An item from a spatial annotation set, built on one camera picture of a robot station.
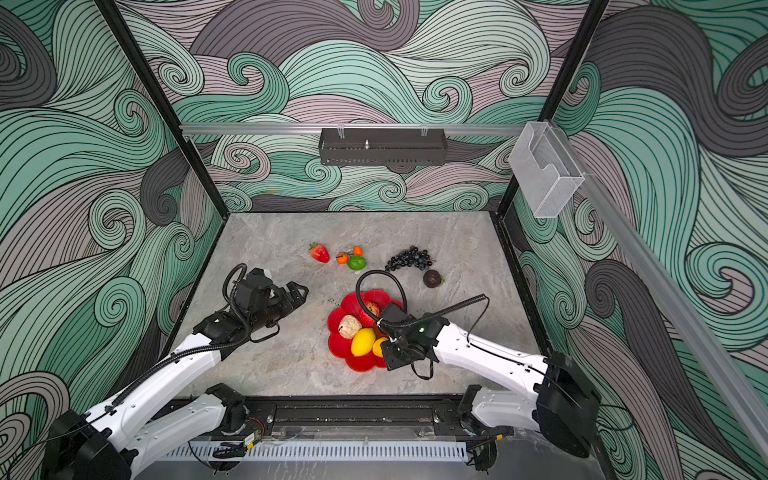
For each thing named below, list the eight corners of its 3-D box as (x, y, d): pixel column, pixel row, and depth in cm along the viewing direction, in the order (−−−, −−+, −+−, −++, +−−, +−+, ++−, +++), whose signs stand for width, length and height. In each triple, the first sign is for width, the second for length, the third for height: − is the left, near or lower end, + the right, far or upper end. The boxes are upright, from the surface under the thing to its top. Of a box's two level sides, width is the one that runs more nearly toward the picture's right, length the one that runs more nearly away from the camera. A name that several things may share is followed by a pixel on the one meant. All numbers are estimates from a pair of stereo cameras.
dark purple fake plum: (430, 291, 99) (432, 285, 96) (421, 279, 102) (422, 272, 99) (442, 285, 100) (444, 279, 97) (433, 273, 103) (435, 266, 100)
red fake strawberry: (308, 256, 109) (306, 249, 106) (315, 248, 112) (313, 241, 109) (326, 265, 107) (324, 258, 103) (333, 256, 109) (332, 249, 106)
